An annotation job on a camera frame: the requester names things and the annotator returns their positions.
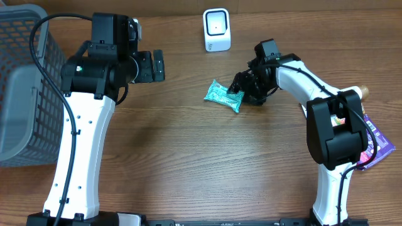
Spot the mint green wipes pack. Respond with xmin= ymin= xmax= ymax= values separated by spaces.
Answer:
xmin=204 ymin=80 xmax=244 ymax=113

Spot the green yellow snack pouch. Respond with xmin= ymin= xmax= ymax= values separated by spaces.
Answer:
xmin=331 ymin=115 xmax=345 ymax=127

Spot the white tube gold cap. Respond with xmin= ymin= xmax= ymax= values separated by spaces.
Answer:
xmin=341 ymin=85 xmax=369 ymax=102

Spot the purple Carefree pad pack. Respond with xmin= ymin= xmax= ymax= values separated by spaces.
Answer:
xmin=358 ymin=114 xmax=396 ymax=171

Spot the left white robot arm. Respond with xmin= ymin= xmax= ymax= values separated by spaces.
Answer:
xmin=26 ymin=50 xmax=165 ymax=225

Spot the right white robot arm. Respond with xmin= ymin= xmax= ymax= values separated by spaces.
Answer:
xmin=228 ymin=53 xmax=368 ymax=225

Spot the white barcode scanner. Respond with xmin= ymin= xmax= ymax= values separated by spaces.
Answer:
xmin=203 ymin=8 xmax=231 ymax=52

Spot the grey plastic basket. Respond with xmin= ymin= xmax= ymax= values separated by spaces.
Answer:
xmin=1 ymin=4 xmax=63 ymax=167

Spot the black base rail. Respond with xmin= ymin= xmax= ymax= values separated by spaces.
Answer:
xmin=138 ymin=216 xmax=369 ymax=226

